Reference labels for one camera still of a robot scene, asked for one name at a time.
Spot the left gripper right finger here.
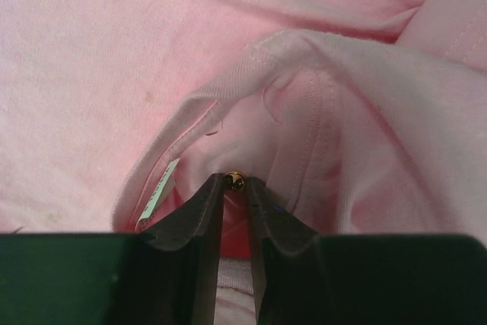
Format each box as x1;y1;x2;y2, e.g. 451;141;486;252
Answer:
245;177;326;324

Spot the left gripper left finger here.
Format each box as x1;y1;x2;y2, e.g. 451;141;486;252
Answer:
141;174;224;324

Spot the pink garment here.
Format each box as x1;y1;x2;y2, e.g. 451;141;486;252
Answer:
1;0;486;324

